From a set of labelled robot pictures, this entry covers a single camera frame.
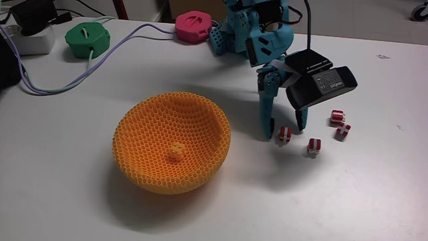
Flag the red white striped cube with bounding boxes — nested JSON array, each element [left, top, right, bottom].
[[279, 126, 292, 145], [307, 137, 322, 157], [330, 109, 346, 127], [336, 122, 352, 140]]

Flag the yellow brick cube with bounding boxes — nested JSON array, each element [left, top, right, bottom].
[[168, 142, 187, 163]]

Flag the yellow honeycomb basket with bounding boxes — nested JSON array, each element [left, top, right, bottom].
[[112, 91, 232, 195]]

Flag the pink printed box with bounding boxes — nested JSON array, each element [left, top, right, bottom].
[[175, 10, 213, 44]]

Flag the chair caster wheel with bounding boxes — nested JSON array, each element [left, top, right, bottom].
[[410, 1, 428, 23]]

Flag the red pole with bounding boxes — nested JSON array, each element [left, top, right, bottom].
[[112, 0, 130, 20]]

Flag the green printed box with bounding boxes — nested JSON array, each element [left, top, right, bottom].
[[64, 21, 111, 60]]

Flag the white power strip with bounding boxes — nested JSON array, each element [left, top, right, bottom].
[[3, 23, 56, 56]]

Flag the black power adapter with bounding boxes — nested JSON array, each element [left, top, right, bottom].
[[9, 0, 73, 36]]

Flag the black bag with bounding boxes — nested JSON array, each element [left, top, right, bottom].
[[0, 33, 23, 92]]

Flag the white flat strap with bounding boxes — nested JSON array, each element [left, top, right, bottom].
[[269, 59, 302, 89]]

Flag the black camera cable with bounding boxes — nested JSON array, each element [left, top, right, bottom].
[[302, 0, 313, 52]]

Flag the black camera box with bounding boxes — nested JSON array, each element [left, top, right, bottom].
[[284, 48, 358, 112]]

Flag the purple cable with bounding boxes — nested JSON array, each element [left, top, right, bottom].
[[0, 22, 177, 96]]

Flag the pale green cable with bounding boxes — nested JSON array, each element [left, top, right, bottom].
[[23, 49, 94, 93]]

